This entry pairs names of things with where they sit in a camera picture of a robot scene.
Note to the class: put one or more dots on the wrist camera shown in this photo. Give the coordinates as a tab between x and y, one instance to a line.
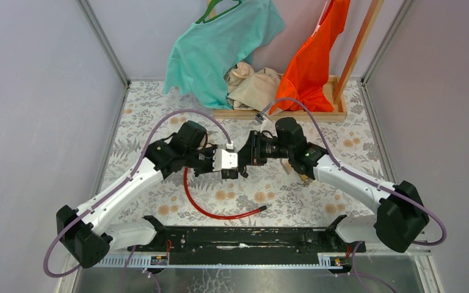
225	157
265	124

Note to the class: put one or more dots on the beige cloth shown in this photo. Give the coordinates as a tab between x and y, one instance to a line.
249	89

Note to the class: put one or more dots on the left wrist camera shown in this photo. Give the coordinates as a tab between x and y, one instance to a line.
225	157

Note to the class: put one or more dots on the black padlock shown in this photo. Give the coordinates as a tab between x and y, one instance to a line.
229	174

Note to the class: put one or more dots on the red cable lock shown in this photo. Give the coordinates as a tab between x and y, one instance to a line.
221	199

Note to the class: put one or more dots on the green hanger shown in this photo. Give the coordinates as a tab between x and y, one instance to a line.
210	13

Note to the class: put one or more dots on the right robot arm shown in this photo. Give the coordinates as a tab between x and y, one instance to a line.
397	218

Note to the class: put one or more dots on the teal t-shirt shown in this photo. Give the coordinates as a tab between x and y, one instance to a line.
202	55

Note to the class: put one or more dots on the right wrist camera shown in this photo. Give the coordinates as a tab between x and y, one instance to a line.
265	124

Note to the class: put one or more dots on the wooden rack pole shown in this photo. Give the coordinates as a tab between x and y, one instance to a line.
362	36

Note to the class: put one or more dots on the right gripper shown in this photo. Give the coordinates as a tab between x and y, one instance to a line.
251	154

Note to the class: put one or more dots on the orange t-shirt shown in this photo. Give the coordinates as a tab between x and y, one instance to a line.
308	71

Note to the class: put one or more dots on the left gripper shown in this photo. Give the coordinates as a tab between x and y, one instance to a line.
209	169

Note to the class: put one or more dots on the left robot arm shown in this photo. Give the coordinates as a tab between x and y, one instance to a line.
88	231

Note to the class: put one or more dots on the wooden rack base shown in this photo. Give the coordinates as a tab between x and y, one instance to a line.
338	115

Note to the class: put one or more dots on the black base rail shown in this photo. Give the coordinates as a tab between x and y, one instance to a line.
213	245

